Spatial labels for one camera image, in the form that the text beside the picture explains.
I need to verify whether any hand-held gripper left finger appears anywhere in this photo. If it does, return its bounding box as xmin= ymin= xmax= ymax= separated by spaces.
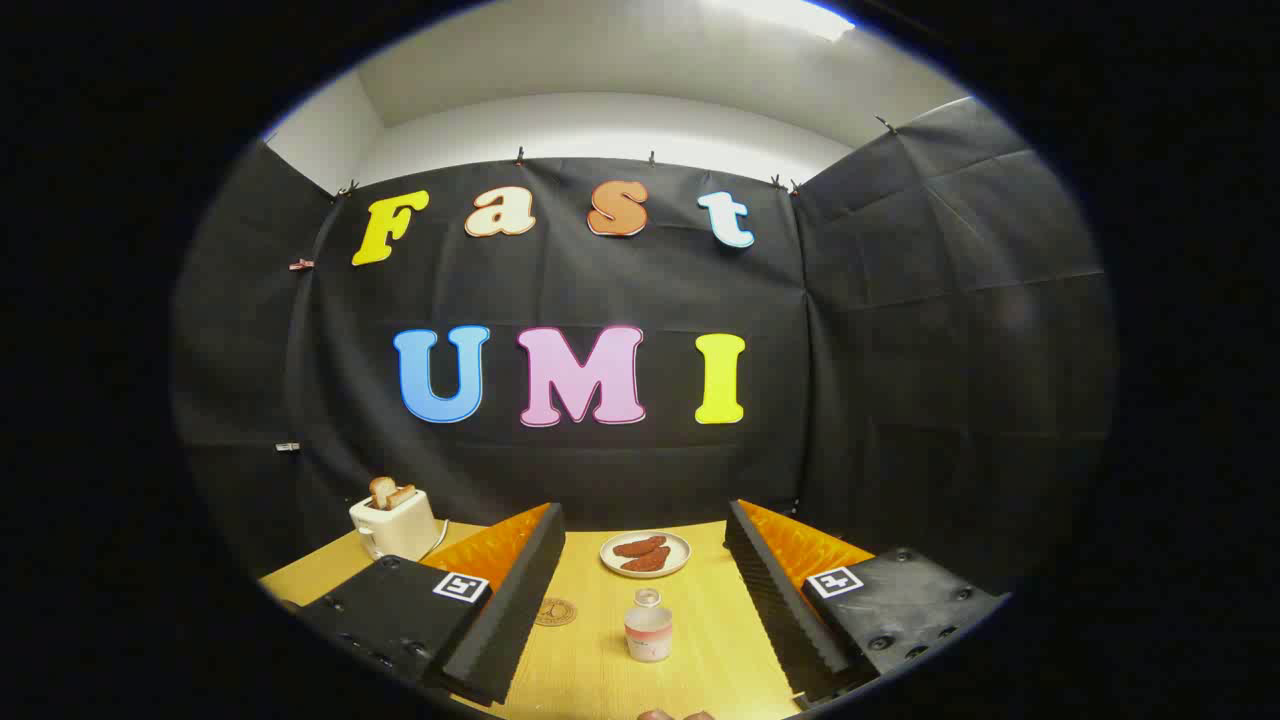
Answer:
xmin=295 ymin=502 xmax=567 ymax=707

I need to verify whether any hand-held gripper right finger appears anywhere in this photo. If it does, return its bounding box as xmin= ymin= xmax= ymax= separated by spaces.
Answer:
xmin=723 ymin=499 xmax=1006 ymax=706

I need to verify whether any clear juice bottle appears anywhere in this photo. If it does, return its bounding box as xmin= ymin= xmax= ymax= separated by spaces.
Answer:
xmin=624 ymin=589 xmax=674 ymax=664

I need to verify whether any white round plate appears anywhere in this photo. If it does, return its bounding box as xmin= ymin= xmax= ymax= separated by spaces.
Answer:
xmin=599 ymin=530 xmax=692 ymax=580

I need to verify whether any wooden table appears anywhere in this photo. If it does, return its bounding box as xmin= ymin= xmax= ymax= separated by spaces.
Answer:
xmin=258 ymin=518 xmax=881 ymax=720

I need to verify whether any cream toaster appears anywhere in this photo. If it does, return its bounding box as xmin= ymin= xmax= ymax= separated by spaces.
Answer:
xmin=349 ymin=488 xmax=441 ymax=561

